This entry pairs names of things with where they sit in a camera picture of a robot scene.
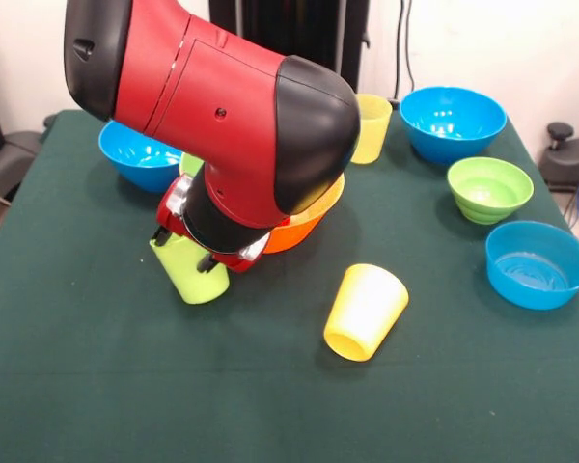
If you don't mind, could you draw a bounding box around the dark green table cloth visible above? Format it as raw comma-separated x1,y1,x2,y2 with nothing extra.
0,109,579,463

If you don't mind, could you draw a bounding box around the small green bowl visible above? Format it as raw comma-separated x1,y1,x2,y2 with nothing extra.
446,156,535,226

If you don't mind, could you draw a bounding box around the black hanging cable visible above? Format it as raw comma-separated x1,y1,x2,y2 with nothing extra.
392,0,416,105

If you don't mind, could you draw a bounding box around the black knobbed equipment base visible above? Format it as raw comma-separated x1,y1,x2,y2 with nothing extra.
539,122,579,194

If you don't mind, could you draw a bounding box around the black chair base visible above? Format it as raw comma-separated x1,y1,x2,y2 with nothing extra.
0,128,44,204

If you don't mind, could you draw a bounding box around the large orange bowl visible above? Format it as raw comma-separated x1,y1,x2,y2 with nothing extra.
263,173,346,255

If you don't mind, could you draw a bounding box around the small blue bowl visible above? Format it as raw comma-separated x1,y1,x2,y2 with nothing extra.
485,220,579,311

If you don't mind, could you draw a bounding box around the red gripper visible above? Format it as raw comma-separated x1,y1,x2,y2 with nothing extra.
151,185,271,274

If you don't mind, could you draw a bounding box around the large blue bowl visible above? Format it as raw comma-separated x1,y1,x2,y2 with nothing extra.
398,85,509,168
97,120,185,194

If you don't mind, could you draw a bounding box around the large green bowl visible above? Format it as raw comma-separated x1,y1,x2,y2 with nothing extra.
179,152,206,178

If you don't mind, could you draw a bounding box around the pale translucent yellow cup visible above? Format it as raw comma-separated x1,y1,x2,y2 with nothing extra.
349,94,394,165

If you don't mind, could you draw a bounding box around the green cup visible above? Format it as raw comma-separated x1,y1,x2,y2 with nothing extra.
149,234,231,306

